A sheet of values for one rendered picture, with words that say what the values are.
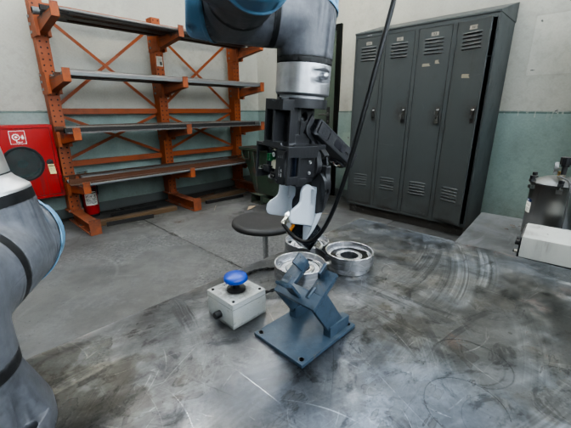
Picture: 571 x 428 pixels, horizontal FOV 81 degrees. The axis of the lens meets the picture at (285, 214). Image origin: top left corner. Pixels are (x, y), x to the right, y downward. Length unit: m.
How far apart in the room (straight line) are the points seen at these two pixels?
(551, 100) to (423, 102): 1.02
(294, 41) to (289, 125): 0.10
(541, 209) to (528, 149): 2.30
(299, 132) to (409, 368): 0.36
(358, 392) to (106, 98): 4.16
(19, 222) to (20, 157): 3.47
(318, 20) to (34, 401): 0.53
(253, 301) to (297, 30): 0.40
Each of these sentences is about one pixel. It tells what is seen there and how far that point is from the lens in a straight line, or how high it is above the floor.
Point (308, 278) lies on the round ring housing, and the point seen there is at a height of 0.83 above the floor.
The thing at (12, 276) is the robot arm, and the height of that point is 0.97.
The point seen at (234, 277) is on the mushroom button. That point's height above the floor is 0.87.
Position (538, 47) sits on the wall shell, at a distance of 3.79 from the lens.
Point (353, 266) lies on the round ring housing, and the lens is 0.71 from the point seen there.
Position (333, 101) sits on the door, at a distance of 4.55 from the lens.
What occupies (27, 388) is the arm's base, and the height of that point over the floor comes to 0.86.
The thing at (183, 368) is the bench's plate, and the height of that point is 0.80.
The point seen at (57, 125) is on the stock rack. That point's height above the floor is 0.99.
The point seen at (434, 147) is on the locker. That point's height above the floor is 0.80.
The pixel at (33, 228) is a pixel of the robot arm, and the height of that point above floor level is 1.00.
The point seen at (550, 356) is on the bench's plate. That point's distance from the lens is 0.64.
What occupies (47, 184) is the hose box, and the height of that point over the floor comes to 0.43.
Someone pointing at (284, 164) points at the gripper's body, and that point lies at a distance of 0.45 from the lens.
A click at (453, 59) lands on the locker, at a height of 1.55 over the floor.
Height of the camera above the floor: 1.14
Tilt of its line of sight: 17 degrees down
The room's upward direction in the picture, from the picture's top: straight up
